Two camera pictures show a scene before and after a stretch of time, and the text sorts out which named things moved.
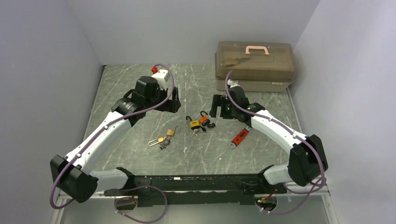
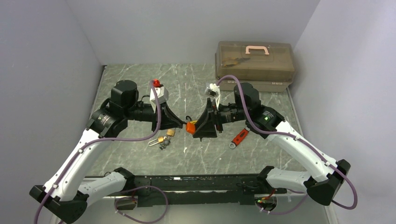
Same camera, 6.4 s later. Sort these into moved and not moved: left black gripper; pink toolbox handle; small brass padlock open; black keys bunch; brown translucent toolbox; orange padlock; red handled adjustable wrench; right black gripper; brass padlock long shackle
Moved: right black gripper; left black gripper; orange padlock
Not moved: red handled adjustable wrench; brass padlock long shackle; brown translucent toolbox; pink toolbox handle; black keys bunch; small brass padlock open
